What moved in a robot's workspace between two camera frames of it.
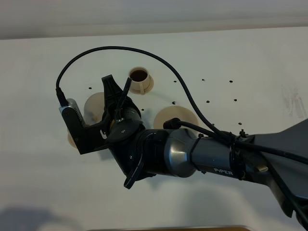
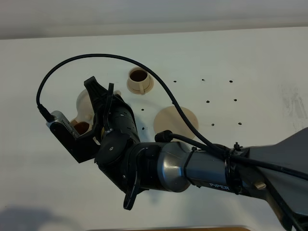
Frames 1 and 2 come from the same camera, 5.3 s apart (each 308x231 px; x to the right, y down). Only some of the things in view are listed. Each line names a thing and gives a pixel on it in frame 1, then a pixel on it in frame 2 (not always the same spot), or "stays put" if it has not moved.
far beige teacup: x=140 y=77 stays put
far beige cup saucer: x=151 y=87 stays put
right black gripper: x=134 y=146 -> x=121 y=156
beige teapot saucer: x=168 y=113 stays put
